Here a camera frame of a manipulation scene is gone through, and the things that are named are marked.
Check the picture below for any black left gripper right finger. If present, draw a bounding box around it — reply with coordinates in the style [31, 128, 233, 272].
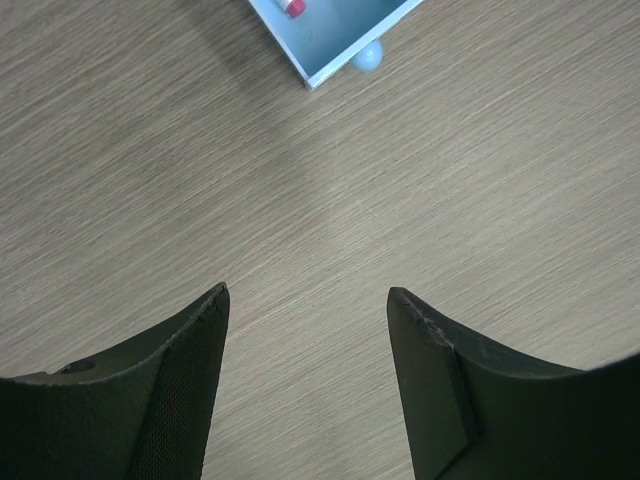
[387, 287, 639, 479]

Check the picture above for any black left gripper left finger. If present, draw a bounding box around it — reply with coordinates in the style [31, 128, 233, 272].
[1, 283, 230, 479]

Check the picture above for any light blue drawer box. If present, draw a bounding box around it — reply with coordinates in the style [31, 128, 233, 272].
[250, 1, 420, 90]

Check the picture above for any pink capped white marker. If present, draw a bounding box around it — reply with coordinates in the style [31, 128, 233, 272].
[276, 0, 306, 18]

